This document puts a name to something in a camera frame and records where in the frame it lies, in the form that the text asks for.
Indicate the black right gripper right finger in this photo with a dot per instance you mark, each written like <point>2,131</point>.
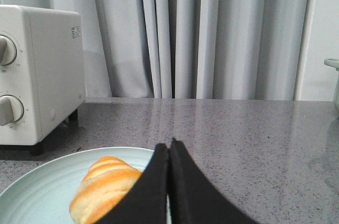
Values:
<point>192,198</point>

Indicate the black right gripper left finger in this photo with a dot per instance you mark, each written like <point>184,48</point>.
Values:
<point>146,202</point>

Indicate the striped golden bread roll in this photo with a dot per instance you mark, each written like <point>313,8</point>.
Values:
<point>107,181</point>

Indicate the white toaster oven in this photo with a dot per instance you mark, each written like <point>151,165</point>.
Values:
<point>47,75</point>

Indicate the lower oven knob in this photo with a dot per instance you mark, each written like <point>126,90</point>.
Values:
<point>12,109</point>

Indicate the oven knob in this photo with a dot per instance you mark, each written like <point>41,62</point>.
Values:
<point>8,51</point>
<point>12,109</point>

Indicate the upper oven knob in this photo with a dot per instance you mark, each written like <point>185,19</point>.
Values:
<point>8,51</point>

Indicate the light green round plate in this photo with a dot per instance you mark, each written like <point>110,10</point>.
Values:
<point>43,195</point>

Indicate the grey curtain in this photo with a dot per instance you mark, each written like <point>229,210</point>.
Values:
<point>227,49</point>

